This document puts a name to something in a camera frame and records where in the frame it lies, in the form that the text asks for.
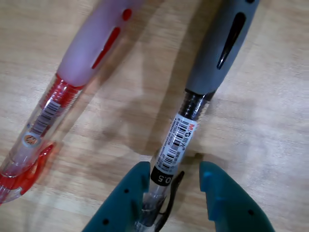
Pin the black pen grey grip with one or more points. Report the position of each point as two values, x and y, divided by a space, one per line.
217 48

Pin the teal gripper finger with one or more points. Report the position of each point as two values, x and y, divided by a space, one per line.
120 207
231 207

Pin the red retractable pen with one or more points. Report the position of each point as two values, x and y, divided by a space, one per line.
89 48

